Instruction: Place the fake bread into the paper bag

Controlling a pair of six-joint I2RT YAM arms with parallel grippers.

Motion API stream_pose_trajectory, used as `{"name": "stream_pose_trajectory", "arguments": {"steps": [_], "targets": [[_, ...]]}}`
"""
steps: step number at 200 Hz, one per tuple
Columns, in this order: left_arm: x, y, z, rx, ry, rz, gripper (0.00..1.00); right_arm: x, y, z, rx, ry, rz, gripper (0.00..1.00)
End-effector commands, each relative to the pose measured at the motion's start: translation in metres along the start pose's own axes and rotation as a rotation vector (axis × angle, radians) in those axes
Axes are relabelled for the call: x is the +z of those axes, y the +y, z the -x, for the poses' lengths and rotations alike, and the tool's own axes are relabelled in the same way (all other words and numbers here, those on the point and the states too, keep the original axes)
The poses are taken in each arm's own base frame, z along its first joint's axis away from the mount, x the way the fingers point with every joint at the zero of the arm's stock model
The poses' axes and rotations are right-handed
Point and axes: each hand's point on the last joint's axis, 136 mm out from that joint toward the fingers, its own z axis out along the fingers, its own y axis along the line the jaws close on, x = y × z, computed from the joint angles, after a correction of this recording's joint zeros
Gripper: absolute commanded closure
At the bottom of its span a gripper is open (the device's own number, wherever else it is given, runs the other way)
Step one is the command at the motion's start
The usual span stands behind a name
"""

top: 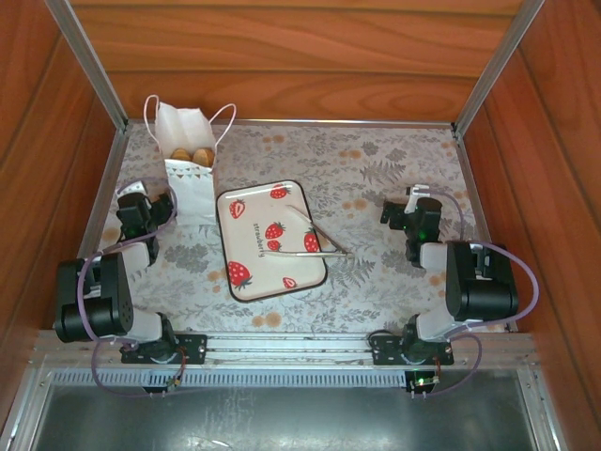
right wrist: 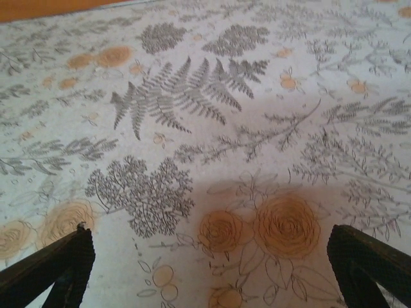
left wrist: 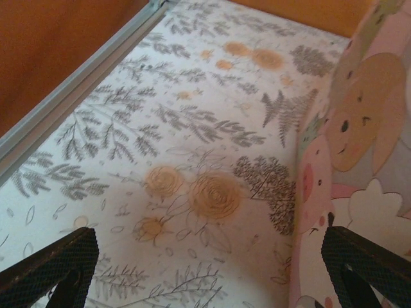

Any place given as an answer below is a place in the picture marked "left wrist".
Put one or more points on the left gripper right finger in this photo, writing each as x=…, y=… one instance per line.
x=369, y=266

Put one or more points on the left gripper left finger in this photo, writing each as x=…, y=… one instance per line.
x=41, y=272

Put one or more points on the white printed paper bag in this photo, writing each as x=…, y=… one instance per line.
x=363, y=128

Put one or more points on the aluminium side rail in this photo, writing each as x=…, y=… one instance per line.
x=74, y=80

